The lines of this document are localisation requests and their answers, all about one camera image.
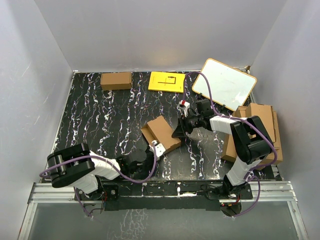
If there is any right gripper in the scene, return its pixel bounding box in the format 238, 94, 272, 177
172, 111, 204, 137

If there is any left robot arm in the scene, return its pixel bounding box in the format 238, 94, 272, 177
40, 140, 165, 200

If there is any folded brown cardboard box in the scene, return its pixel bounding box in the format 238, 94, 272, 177
100, 72, 132, 91

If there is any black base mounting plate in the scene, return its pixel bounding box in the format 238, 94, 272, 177
76, 180, 253, 211

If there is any yellow book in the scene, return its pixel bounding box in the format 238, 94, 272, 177
148, 71, 185, 94

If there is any stack of flat cardboard boxes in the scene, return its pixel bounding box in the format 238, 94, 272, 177
221, 103, 283, 165

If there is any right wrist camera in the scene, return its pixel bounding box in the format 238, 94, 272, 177
177, 100, 190, 118

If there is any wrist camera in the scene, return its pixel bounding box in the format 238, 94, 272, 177
177, 100, 190, 118
149, 140, 166, 158

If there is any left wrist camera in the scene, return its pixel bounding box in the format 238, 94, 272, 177
149, 140, 166, 158

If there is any aluminium frame rail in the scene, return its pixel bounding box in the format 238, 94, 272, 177
18, 181, 308, 240

